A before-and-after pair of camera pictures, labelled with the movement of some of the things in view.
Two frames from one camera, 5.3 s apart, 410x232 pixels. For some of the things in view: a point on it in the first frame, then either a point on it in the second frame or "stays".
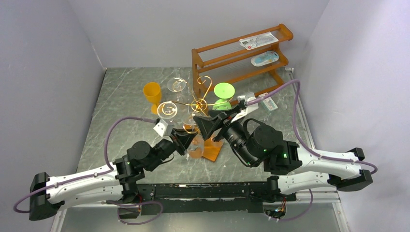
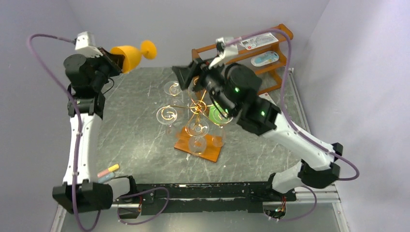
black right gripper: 221,124 to 193,72
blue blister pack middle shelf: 265,58 stays
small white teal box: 268,104 stays
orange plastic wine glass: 152,91 to 132,56
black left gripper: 184,137 to 118,60
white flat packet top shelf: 256,41 stays
